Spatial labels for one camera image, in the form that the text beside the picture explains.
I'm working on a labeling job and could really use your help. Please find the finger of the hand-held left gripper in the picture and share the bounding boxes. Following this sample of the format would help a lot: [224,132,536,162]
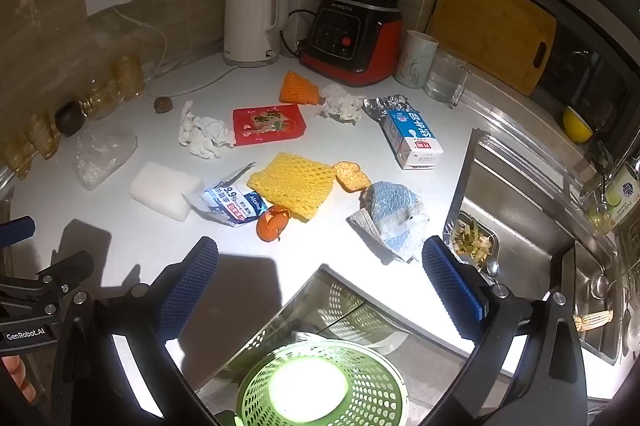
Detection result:
[35,251,96,307]
[0,216,36,247]

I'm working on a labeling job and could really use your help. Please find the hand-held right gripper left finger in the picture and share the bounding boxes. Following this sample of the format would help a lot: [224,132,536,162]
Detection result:
[52,236,221,426]

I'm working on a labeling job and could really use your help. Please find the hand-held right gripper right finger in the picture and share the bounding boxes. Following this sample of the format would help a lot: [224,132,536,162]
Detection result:
[421,236,586,426]

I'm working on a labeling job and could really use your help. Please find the green plastic basket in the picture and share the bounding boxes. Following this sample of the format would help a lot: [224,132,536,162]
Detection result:
[235,338,411,426]

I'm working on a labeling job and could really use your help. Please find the person's left hand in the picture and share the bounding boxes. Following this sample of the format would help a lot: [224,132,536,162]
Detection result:
[0,354,37,407]

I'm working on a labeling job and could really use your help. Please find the sink strainer with food scraps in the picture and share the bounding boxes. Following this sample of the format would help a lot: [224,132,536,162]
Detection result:
[449,211,503,275]

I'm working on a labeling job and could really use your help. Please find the amber glass cup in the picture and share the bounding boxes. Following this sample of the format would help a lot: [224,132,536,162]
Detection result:
[79,78,126,121]
[0,135,39,180]
[111,54,146,101]
[25,110,64,160]

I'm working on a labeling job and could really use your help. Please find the white and blue wipes packet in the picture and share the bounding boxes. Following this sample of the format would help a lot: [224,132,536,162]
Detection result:
[182,163,271,228]

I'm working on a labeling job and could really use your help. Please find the blue and white cloth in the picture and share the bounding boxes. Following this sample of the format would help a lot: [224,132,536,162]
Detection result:
[347,180,431,263]

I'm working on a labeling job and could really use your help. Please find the brown eggshell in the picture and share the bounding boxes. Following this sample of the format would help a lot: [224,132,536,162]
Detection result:
[256,205,292,241]

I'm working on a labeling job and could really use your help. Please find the white foam block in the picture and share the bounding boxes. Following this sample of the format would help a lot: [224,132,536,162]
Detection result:
[128,161,206,223]

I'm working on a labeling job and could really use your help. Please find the stainless steel sink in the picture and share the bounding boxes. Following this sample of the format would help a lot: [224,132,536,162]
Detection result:
[442,128,623,365]

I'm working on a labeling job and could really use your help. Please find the clear plastic bag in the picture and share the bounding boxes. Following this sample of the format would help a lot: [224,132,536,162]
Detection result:
[71,128,139,191]

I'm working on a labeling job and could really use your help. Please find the small dark cup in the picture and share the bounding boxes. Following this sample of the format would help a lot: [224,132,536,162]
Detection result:
[54,101,87,138]

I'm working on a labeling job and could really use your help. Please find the straw pot brush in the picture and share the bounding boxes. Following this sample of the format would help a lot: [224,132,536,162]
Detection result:
[572,311,614,333]

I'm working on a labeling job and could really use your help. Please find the yellow foam fruit net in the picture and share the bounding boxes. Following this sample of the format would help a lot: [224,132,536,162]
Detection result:
[246,152,336,223]

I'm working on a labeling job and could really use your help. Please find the crumpled white tissue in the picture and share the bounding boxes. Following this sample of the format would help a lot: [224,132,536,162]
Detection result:
[315,84,364,125]
[177,100,236,161]

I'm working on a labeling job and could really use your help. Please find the blue and white milk carton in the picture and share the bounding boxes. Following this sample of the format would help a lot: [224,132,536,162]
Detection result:
[382,108,445,171]

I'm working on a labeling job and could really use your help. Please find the red snack packet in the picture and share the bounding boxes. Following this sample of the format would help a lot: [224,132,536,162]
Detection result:
[232,104,308,148]

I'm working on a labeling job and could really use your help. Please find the dish soap bottle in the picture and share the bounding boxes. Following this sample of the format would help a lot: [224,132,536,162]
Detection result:
[587,156,640,235]

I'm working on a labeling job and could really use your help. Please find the silver foil blister pack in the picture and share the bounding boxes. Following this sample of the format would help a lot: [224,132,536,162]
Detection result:
[362,94,419,123]

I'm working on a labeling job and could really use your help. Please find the yellow bowl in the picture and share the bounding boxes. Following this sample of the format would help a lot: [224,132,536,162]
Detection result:
[562,105,595,145]

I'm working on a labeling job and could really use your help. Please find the clear glass mug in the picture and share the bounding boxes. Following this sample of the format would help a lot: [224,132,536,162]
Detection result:
[424,50,472,109]

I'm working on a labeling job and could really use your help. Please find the orange foam fruit net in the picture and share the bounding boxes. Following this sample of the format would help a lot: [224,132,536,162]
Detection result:
[278,70,323,107]

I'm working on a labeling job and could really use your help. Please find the white cup with plant print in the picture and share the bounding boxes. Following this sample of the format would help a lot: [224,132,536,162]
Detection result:
[395,30,440,89]

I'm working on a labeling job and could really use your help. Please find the wooden cutting board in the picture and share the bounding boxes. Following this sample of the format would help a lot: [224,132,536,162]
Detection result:
[425,0,558,97]

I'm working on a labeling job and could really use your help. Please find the white electric kettle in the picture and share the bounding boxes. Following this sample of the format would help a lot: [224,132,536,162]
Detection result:
[222,0,292,67]

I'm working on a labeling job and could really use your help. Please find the black power cable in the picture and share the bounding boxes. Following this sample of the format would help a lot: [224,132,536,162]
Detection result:
[279,9,321,57]

